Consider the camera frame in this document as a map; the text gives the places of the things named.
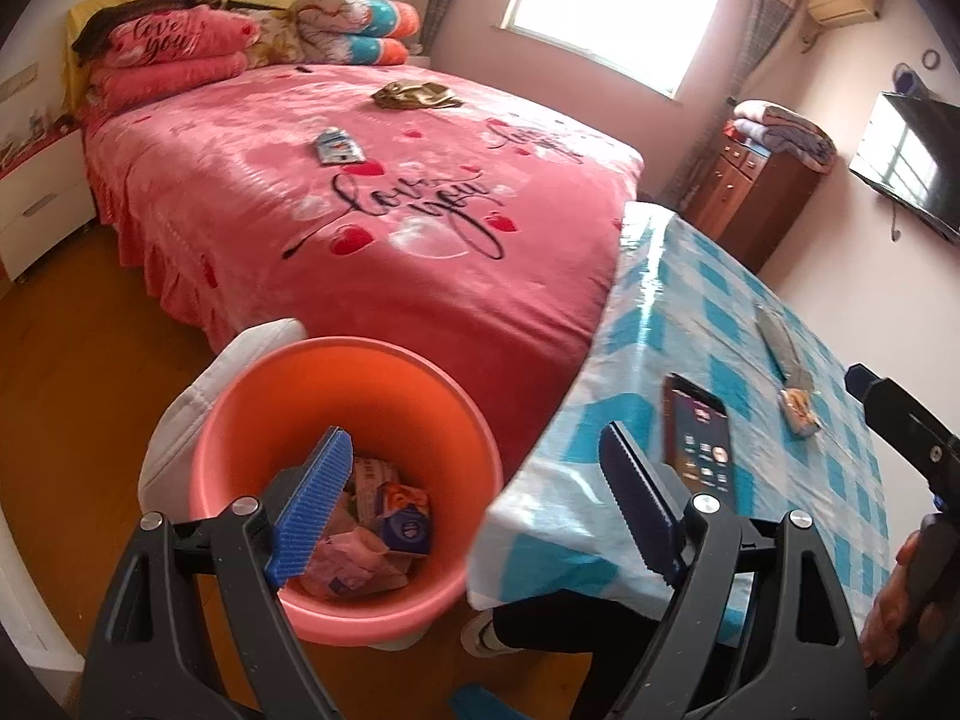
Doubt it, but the blue orange snack packet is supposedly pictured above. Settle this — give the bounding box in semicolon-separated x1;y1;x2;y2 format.
375;481;434;557

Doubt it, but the pink snack packet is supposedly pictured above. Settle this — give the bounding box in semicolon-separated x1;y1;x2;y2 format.
304;525;410;601

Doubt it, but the white red nightstand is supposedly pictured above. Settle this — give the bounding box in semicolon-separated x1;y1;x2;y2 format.
0;127;98;286

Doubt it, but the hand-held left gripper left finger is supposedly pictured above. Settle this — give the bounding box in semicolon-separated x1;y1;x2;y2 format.
79;426;355;720

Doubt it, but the dark brown cloth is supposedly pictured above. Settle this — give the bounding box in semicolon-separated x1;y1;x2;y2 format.
75;0;252;61

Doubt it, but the wall television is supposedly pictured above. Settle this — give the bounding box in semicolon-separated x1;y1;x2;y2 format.
849;90;960;245

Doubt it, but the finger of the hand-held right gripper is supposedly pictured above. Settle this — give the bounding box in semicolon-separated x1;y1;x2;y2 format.
844;364;960;511

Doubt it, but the brown wooden cabinet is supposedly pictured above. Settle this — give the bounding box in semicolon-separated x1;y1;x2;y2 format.
686;127;822;275

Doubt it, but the silver snack packet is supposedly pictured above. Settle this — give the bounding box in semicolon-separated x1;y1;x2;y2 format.
754;305;815;391

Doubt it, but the yellow bear print pillow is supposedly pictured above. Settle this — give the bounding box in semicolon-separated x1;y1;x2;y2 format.
247;11;302;68

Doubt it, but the blue white tube wrapper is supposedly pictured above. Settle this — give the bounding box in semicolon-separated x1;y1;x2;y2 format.
315;127;365;166

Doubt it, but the person's white shoe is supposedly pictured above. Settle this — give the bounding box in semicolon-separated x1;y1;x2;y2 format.
459;610;518;659

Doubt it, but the folded pink grey blanket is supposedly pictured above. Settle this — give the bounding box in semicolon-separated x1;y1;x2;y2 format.
731;99;837;173

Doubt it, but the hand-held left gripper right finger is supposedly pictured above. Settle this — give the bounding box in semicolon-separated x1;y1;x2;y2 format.
598;421;871;720

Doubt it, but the black smartphone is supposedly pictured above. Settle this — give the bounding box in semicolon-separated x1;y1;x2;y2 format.
661;373;740;512

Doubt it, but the colourful folded quilt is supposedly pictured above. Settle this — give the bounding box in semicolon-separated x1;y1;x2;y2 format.
289;0;422;67

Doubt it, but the orange and blue snack wrapper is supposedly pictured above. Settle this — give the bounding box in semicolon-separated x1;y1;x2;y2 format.
778;386;822;440

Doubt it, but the blue white checked tablecloth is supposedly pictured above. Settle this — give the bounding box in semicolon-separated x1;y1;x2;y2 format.
465;201;901;650

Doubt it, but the olive green cloth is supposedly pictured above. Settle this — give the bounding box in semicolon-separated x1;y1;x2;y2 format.
373;80;464;112

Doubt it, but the white cloth beside bin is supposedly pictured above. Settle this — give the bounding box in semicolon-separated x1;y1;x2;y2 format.
139;319;308;515

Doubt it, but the window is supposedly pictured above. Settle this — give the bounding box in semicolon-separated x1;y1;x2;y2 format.
502;0;732;100

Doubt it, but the person's right hand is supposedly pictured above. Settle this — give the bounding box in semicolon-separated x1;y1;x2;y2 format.
861;529;960;668

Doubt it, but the blue flat object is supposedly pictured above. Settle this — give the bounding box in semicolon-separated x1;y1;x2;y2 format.
448;682;526;720

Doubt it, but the beige printed packet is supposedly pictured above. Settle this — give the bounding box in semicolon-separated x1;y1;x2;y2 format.
341;456;400;522

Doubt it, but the pink printed pillow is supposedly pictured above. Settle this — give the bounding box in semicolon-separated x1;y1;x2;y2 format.
109;6;262;65
90;51;248;110

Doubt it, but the person's black trouser leg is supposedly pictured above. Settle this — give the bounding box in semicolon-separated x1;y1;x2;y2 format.
491;598;653;653

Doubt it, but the pink plastic bucket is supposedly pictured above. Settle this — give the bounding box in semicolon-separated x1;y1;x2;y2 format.
187;337;505;646

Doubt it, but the bed with pink bedspread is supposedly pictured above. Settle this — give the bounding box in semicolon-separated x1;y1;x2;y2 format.
79;60;646;466

